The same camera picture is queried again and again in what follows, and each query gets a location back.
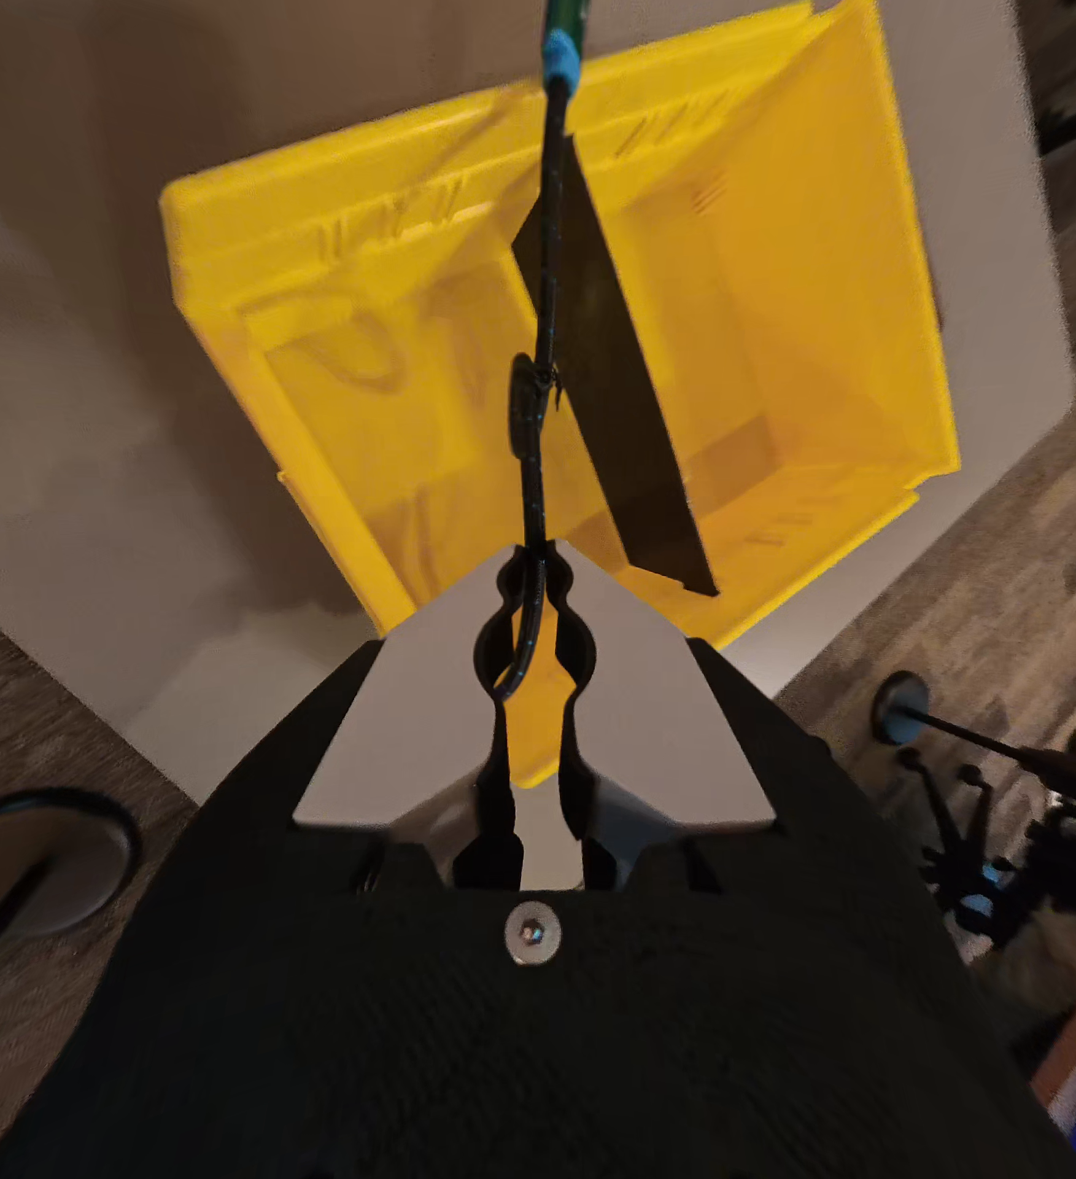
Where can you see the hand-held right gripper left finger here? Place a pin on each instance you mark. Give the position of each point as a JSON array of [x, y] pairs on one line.
[[400, 737]]

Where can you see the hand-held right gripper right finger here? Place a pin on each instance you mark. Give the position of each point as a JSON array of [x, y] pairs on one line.
[[666, 737]]

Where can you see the yellow plastic bin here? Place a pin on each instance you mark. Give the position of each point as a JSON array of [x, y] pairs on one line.
[[823, 276]]

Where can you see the black round base stand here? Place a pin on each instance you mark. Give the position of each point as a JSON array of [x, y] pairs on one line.
[[41, 857], [901, 709]]

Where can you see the black bin divider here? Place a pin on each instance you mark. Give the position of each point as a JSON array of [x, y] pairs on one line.
[[620, 386]]

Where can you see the black office chair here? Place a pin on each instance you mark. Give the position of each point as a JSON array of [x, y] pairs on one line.
[[1071, 857]]

